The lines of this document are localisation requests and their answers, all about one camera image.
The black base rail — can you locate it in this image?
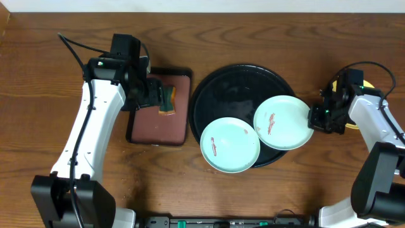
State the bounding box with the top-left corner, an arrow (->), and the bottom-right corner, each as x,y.
134,216 -> 318,228

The light green plate front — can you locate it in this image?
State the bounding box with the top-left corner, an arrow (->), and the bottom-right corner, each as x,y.
199,117 -> 260,174

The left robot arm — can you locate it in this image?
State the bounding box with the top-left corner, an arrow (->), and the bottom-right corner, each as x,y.
30,34 -> 170,227

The light green plate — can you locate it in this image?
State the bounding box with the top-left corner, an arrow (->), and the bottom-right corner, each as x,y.
199,117 -> 260,174
253,95 -> 314,151

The orange green sponge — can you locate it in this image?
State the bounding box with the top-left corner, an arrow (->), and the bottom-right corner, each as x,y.
159,85 -> 176,115

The black rectangular tray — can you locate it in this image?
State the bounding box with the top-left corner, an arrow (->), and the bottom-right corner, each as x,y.
126,67 -> 192,146

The yellow plate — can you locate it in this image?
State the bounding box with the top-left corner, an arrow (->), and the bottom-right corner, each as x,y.
332,80 -> 374,130

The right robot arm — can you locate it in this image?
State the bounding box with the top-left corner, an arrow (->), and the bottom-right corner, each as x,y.
308,68 -> 404,227

